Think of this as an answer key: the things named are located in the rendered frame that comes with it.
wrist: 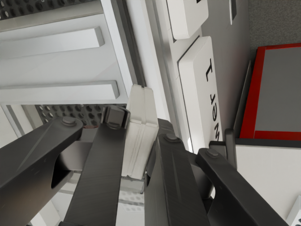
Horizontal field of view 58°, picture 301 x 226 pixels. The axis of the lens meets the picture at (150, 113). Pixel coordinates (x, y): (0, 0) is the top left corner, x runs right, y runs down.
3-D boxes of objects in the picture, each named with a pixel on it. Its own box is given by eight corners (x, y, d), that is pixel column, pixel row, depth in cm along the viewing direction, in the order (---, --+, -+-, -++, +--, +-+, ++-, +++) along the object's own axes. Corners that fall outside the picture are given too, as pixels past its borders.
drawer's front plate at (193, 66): (211, 34, 40) (191, 61, 31) (227, 182, 53) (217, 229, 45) (199, 36, 41) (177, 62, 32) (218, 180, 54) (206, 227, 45)
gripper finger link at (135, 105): (128, 178, 13) (113, 175, 13) (132, 124, 20) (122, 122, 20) (144, 123, 12) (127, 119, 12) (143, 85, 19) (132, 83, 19)
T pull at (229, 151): (234, 126, 37) (233, 132, 36) (238, 168, 40) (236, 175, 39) (208, 125, 39) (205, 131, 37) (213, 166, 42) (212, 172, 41)
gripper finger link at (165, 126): (156, 158, 11) (225, 173, 11) (152, 115, 16) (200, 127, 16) (147, 188, 12) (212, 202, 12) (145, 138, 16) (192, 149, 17)
